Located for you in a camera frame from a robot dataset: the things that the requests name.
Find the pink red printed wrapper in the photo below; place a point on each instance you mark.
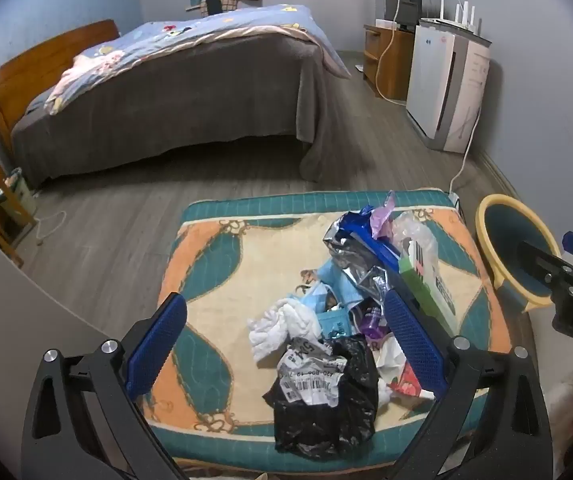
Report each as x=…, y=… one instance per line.
x=409, y=385

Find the pink printed pillow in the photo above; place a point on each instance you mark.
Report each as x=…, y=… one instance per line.
x=91, y=77

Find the white power strip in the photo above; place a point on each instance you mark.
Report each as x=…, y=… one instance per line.
x=455, y=200

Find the small white box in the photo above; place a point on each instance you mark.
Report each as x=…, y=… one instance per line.
x=385, y=23

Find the yellow rimmed teal waste bin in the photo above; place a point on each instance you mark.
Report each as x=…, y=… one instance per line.
x=511, y=230

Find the pale green bag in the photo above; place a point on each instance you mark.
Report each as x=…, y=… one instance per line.
x=19, y=190

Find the green white carton box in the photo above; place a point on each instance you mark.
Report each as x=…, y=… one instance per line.
x=431, y=280

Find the clear plastic bag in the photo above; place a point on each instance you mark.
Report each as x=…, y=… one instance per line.
x=411, y=230

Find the wooden bed frame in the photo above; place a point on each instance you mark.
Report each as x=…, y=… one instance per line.
x=31, y=65

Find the black cloth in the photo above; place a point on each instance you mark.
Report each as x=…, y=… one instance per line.
x=214, y=4

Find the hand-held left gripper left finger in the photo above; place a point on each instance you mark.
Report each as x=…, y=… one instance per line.
x=156, y=345

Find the small purple bottle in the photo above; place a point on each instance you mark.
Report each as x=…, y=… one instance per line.
x=371, y=325

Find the blue silver foil snack bag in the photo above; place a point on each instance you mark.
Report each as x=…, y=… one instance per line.
x=351, y=255

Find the wooden cabinet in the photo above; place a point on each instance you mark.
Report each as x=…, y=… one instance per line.
x=396, y=60

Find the light blue face mask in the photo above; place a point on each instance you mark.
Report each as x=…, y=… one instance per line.
x=329, y=285

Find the white air purifier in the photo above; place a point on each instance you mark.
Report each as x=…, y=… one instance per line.
x=436, y=85

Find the small teal box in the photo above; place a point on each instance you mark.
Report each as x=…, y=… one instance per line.
x=334, y=325

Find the white plastic bag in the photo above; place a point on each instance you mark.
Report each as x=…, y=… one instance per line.
x=391, y=360

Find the purple wrapper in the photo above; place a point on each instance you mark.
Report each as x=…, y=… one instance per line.
x=381, y=220

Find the blue printed quilt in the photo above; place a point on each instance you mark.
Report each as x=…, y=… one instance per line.
x=206, y=27

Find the teal orange printed cushion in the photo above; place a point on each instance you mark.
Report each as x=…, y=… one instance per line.
x=266, y=245

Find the white router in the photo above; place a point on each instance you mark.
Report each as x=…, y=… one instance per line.
x=446, y=22

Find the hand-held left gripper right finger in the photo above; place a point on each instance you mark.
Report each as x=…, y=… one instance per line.
x=414, y=345

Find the grey barcode mailing bag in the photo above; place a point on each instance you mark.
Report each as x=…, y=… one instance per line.
x=306, y=385

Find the white fluffy object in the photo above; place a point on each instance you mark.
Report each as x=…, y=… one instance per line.
x=566, y=400

